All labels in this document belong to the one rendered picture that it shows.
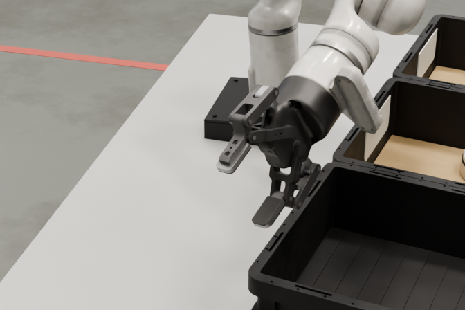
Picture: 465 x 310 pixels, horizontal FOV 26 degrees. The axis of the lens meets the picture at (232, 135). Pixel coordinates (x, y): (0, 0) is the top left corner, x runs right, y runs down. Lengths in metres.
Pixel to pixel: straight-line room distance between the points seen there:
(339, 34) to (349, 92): 0.09
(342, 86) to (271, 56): 0.78
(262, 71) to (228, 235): 0.36
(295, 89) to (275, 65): 0.77
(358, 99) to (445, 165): 0.57
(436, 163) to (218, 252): 0.38
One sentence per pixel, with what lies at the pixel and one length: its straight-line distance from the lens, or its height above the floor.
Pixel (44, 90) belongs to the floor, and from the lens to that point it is 3.76.
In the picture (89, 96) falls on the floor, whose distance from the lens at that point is 3.69.
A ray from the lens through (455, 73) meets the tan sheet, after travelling 1.95.
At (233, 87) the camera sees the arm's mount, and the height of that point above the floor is 0.75.
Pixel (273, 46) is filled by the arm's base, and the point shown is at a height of 0.90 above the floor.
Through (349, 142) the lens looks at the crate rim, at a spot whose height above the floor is 0.93.
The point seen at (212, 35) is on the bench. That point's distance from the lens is 2.39.
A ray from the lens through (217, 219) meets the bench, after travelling 1.71.
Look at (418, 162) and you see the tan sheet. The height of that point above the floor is 0.83.
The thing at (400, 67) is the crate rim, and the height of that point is 0.93.
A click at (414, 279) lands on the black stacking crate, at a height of 0.83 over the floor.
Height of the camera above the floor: 1.65
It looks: 29 degrees down
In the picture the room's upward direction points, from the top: straight up
